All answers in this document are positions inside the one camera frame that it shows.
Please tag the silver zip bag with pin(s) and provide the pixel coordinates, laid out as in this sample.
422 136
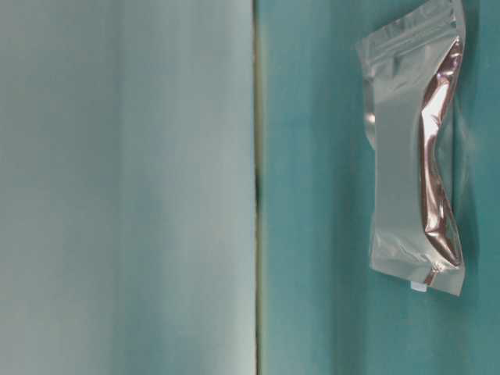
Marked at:
410 69

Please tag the small white tape piece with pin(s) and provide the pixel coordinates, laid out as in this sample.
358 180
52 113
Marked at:
418 287

